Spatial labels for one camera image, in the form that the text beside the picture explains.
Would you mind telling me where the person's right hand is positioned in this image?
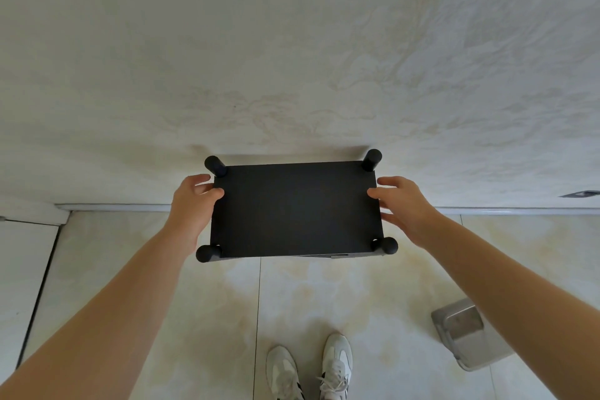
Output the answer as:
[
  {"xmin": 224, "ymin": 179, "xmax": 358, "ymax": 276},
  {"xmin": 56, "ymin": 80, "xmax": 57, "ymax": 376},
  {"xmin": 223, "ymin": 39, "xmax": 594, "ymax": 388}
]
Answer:
[{"xmin": 367, "ymin": 176, "xmax": 442, "ymax": 249}]

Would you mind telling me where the person's left hand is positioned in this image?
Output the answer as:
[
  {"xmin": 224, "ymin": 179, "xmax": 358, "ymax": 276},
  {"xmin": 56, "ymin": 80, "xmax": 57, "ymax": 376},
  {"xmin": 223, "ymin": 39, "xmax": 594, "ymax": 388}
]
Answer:
[{"xmin": 165, "ymin": 174, "xmax": 225, "ymax": 256}]

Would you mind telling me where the black shelf rack with posts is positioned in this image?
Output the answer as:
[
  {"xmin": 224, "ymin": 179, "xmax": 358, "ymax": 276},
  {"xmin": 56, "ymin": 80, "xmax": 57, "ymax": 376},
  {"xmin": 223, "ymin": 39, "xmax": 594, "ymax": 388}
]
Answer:
[{"xmin": 196, "ymin": 149, "xmax": 399, "ymax": 263}]

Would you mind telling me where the person's right forearm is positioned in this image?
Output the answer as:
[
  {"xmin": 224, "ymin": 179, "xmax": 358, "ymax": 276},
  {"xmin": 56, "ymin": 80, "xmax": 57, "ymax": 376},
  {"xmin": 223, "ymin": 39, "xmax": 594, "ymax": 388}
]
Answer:
[{"xmin": 419, "ymin": 213, "xmax": 600, "ymax": 400}]

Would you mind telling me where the person's left forearm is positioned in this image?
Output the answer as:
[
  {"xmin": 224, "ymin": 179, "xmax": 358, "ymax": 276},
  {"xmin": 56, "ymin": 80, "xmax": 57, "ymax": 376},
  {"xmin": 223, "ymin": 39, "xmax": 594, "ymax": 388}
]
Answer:
[{"xmin": 0, "ymin": 225, "xmax": 198, "ymax": 400}]

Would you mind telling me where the silver metal trash bin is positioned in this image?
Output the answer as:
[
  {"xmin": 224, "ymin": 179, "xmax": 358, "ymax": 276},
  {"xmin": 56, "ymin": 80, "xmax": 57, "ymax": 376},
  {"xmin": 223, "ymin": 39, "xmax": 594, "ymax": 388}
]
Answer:
[{"xmin": 431, "ymin": 297, "xmax": 515, "ymax": 372}]

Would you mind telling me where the person's right white shoe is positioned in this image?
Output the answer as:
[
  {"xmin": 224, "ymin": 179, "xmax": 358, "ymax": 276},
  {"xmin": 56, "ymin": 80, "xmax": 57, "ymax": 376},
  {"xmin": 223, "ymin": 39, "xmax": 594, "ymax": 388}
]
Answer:
[{"xmin": 319, "ymin": 333, "xmax": 353, "ymax": 400}]

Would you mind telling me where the person's white shoe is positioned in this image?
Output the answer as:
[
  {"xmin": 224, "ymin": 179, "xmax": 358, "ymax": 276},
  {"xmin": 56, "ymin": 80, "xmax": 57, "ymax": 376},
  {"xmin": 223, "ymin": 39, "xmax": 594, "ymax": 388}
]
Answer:
[
  {"xmin": 319, "ymin": 333, "xmax": 353, "ymax": 400},
  {"xmin": 266, "ymin": 345, "xmax": 305, "ymax": 400}
]

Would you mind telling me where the person's left white shoe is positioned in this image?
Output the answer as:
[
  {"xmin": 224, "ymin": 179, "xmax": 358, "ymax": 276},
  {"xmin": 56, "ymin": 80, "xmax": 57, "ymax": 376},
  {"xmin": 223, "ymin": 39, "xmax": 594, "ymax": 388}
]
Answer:
[{"xmin": 266, "ymin": 345, "xmax": 305, "ymax": 400}]

